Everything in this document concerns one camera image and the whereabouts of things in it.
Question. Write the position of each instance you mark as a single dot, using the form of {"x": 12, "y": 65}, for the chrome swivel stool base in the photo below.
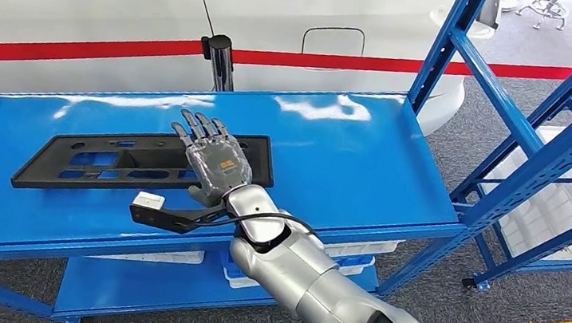
{"x": 544, "y": 9}

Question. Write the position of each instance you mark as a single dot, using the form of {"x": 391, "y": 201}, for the blue metal shelf rack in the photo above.
{"x": 344, "y": 161}
{"x": 548, "y": 248}

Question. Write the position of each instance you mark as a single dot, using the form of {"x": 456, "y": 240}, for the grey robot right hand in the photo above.
{"x": 219, "y": 166}

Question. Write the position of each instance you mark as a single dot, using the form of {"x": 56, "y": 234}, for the white car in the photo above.
{"x": 95, "y": 7}

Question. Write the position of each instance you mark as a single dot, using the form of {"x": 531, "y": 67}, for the black chrome stanchion post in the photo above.
{"x": 220, "y": 68}

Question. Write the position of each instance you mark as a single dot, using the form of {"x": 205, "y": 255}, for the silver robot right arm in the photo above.
{"x": 305, "y": 284}

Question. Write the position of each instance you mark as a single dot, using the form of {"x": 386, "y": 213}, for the blue plastic crate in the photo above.
{"x": 355, "y": 261}

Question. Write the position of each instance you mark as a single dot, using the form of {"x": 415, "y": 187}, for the long black plastic part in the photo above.
{"x": 51, "y": 167}

